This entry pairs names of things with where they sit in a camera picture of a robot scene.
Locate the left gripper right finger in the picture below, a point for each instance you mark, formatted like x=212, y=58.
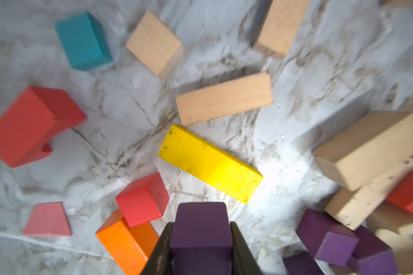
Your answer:
x=243, y=262

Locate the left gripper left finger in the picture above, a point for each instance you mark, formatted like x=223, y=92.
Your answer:
x=160, y=261

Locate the orange block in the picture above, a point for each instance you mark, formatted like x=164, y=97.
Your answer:
x=129, y=247

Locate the purple little cube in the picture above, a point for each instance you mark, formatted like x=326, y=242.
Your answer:
x=302, y=264

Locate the red cube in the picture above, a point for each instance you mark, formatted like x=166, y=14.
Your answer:
x=143, y=200

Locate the purple small block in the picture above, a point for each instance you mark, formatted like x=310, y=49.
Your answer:
x=326, y=239

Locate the long yellow block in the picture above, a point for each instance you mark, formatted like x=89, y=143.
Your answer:
x=210, y=164

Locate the pink wedge block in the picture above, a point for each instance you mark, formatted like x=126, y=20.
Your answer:
x=48, y=220

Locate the natural wood short bar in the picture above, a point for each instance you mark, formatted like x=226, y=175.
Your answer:
x=224, y=99

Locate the natural wood thick block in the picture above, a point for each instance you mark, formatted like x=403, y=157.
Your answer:
x=367, y=148

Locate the red curved arch block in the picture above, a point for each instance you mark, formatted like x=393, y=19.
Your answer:
x=402, y=195

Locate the natural wood cube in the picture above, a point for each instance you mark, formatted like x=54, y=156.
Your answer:
x=155, y=45

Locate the teal small cube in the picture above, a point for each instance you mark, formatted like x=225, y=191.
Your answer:
x=83, y=41

